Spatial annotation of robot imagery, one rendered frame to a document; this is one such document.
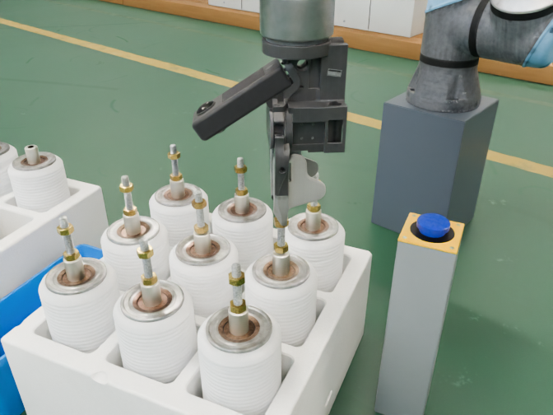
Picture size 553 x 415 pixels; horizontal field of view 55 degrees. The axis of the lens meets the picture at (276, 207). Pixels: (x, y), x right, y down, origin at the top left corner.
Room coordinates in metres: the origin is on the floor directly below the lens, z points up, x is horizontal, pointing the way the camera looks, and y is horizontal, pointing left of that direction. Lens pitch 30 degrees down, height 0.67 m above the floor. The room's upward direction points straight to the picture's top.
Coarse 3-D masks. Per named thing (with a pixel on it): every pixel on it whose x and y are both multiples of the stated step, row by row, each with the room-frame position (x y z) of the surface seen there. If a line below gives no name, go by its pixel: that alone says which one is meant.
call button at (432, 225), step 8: (424, 216) 0.56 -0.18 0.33; (432, 216) 0.56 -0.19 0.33; (440, 216) 0.56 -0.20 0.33; (416, 224) 0.55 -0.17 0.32; (424, 224) 0.54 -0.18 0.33; (432, 224) 0.54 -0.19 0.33; (440, 224) 0.54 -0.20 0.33; (448, 224) 0.55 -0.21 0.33; (424, 232) 0.54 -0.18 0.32; (432, 232) 0.53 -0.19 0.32; (440, 232) 0.53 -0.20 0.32
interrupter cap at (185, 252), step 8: (184, 240) 0.62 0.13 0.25; (192, 240) 0.62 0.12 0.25; (216, 240) 0.62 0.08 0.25; (224, 240) 0.62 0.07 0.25; (176, 248) 0.60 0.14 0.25; (184, 248) 0.60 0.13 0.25; (192, 248) 0.61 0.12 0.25; (216, 248) 0.61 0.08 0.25; (224, 248) 0.60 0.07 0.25; (176, 256) 0.59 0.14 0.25; (184, 256) 0.58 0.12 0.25; (192, 256) 0.59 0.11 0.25; (200, 256) 0.59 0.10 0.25; (208, 256) 0.59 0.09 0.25; (216, 256) 0.58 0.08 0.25; (224, 256) 0.58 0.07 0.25; (192, 264) 0.57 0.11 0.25; (200, 264) 0.57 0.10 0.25; (208, 264) 0.57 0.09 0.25
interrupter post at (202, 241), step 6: (198, 234) 0.60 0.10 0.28; (204, 234) 0.60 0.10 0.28; (198, 240) 0.59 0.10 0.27; (204, 240) 0.59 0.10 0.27; (210, 240) 0.60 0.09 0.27; (198, 246) 0.59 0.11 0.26; (204, 246) 0.59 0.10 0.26; (210, 246) 0.60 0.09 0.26; (198, 252) 0.59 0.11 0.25; (204, 252) 0.59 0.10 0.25
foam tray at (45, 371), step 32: (352, 256) 0.69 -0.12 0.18; (352, 288) 0.61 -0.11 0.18; (32, 320) 0.54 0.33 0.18; (320, 320) 0.54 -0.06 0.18; (352, 320) 0.62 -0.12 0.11; (32, 352) 0.48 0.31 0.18; (64, 352) 0.48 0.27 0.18; (96, 352) 0.48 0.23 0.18; (288, 352) 0.48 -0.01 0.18; (320, 352) 0.48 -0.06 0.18; (352, 352) 0.64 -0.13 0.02; (32, 384) 0.49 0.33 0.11; (64, 384) 0.46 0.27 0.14; (96, 384) 0.44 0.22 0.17; (128, 384) 0.43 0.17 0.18; (160, 384) 0.43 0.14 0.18; (192, 384) 0.44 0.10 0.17; (288, 384) 0.43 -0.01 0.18; (320, 384) 0.48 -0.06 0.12
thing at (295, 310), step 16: (256, 288) 0.52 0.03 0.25; (304, 288) 0.52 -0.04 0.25; (256, 304) 0.52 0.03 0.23; (272, 304) 0.51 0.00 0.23; (288, 304) 0.51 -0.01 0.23; (304, 304) 0.52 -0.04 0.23; (288, 320) 0.51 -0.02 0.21; (304, 320) 0.52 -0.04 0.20; (288, 336) 0.51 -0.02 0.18; (304, 336) 0.52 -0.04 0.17
